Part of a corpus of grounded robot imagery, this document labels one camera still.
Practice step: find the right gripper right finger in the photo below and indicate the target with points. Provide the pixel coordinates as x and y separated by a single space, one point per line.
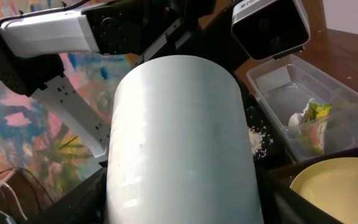
280 204

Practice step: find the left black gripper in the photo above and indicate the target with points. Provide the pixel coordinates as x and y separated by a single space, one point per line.
215 42

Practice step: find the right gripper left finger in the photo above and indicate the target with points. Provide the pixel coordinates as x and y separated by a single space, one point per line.
83 205

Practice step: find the rice and food scraps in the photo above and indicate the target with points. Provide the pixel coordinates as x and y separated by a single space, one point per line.
260 141

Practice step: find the white tissue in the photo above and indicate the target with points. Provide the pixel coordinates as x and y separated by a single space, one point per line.
297 118

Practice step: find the green snack wrapper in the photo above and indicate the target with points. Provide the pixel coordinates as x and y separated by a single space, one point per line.
316 133

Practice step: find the light blue bowl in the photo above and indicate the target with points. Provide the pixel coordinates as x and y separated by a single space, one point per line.
180 149

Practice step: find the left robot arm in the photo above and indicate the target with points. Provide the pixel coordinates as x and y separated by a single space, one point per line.
31 45

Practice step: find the black waste tray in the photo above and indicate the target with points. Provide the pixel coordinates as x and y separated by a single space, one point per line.
255 116

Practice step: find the dark brown serving tray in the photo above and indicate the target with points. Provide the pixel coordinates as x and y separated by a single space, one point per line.
287 174

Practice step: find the yellow plate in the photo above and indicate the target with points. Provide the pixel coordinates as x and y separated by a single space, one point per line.
332 186

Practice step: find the clear plastic bin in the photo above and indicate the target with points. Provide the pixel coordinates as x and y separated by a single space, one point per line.
284 87

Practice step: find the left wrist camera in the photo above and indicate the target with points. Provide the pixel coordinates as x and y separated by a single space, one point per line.
266 28

